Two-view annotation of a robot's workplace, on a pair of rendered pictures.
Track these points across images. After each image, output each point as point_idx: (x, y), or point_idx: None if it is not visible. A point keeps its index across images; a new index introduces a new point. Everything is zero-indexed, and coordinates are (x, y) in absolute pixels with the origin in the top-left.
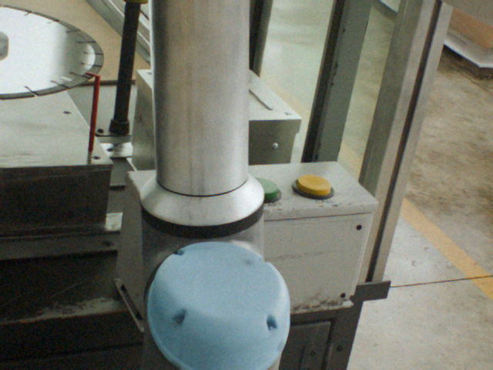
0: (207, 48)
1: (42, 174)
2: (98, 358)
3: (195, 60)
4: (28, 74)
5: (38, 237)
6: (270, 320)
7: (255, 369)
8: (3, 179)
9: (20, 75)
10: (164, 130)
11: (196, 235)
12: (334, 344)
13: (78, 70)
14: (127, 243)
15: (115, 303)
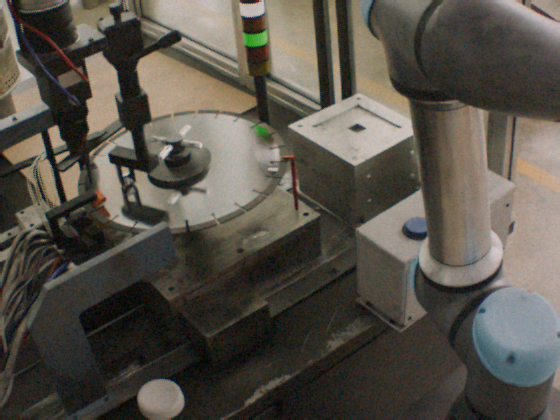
0: (473, 175)
1: (277, 244)
2: (363, 352)
3: (466, 185)
4: (244, 176)
5: (286, 286)
6: (558, 334)
7: (556, 366)
8: (254, 259)
9: (240, 180)
10: (444, 231)
11: (477, 288)
12: None
13: (273, 157)
14: (369, 277)
15: (369, 317)
